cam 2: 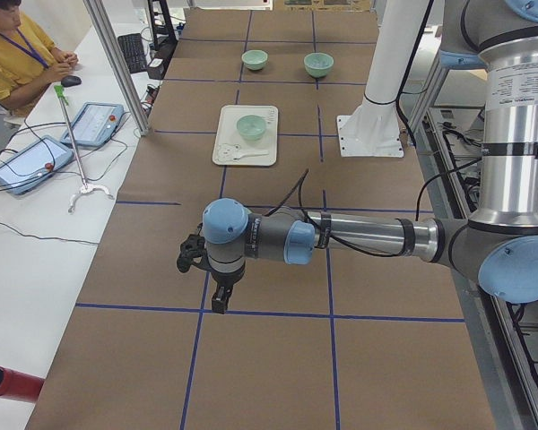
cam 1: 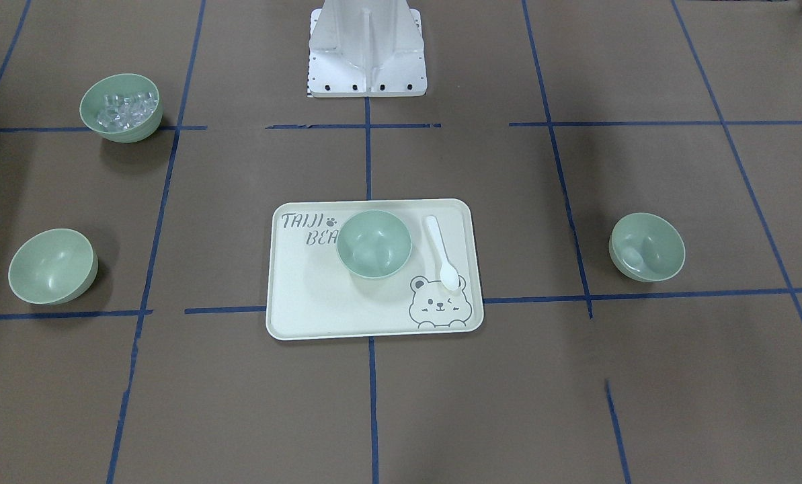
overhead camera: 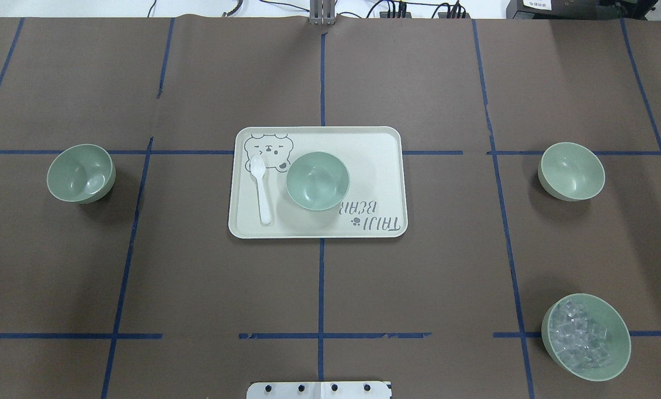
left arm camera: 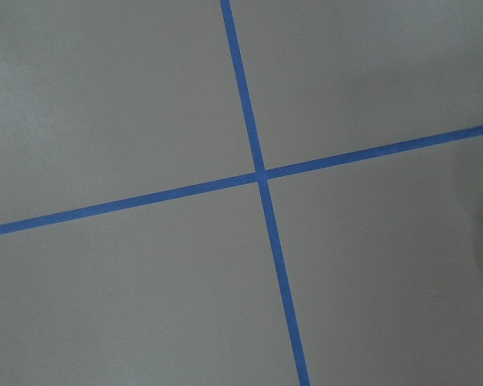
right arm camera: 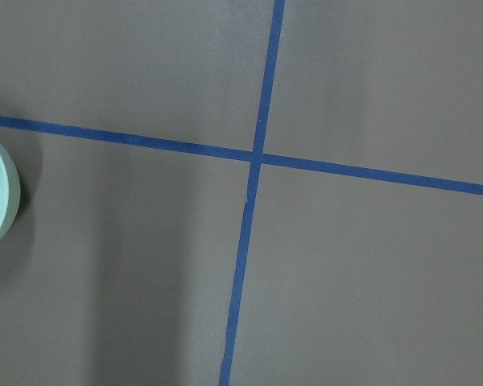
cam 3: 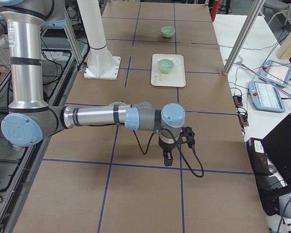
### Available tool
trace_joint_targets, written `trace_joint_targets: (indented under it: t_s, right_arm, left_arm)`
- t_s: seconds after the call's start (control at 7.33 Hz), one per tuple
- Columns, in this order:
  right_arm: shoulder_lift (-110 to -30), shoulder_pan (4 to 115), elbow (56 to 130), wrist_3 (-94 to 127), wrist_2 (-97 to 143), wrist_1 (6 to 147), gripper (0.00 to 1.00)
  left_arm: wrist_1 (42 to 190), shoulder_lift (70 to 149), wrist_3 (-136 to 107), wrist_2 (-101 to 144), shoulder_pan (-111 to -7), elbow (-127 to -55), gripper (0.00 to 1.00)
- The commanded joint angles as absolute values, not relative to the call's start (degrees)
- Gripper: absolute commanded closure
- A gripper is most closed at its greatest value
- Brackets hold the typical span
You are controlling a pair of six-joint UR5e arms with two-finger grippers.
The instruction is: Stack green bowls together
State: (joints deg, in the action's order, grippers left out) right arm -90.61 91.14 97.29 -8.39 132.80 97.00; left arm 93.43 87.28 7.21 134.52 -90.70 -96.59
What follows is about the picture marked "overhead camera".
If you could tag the green bowl on tray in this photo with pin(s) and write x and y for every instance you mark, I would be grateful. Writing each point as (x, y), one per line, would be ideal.
(317, 181)

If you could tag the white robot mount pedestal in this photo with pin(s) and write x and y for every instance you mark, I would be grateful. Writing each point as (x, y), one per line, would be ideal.
(321, 389)

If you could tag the cream bear serving tray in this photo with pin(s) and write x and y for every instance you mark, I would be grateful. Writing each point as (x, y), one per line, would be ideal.
(374, 207)

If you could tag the white plastic spoon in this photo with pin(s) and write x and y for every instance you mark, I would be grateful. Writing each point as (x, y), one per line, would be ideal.
(258, 170)

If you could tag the black equipment on desk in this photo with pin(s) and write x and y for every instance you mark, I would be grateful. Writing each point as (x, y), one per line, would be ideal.
(578, 10)

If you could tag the aluminium frame post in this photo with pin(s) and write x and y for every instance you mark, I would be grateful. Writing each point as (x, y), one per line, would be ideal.
(322, 12)

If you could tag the clear ice cubes pile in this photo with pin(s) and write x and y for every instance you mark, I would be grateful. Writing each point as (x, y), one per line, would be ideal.
(577, 340)

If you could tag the green bowl with ice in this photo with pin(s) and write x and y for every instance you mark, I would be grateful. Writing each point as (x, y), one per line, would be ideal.
(619, 338)

